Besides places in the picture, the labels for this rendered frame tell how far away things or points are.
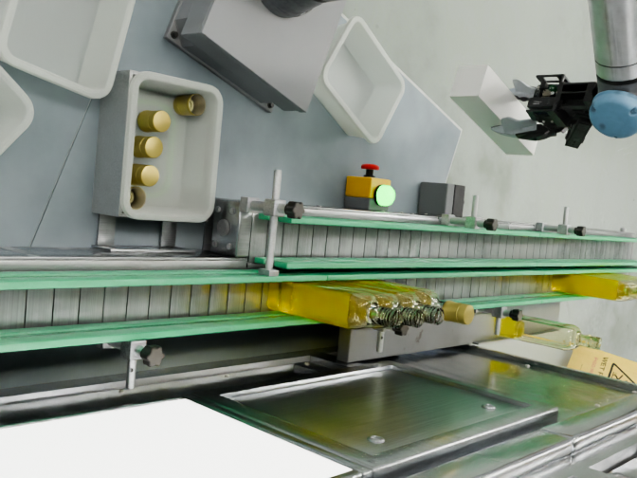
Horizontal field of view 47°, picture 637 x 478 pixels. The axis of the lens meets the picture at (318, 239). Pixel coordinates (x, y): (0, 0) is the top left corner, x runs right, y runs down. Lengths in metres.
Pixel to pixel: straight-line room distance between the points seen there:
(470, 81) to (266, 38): 0.37
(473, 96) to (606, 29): 0.35
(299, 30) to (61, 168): 0.48
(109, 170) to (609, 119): 0.73
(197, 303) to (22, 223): 0.29
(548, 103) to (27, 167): 0.84
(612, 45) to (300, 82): 0.55
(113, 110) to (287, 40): 0.34
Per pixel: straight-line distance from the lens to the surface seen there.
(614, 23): 1.05
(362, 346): 1.50
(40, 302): 1.04
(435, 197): 1.78
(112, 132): 1.17
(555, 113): 1.31
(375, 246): 1.49
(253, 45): 1.27
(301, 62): 1.35
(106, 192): 1.17
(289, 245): 1.30
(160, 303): 1.14
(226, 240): 1.23
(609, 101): 1.09
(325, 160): 1.55
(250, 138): 1.40
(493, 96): 1.37
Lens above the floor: 1.80
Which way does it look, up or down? 43 degrees down
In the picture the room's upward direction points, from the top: 99 degrees clockwise
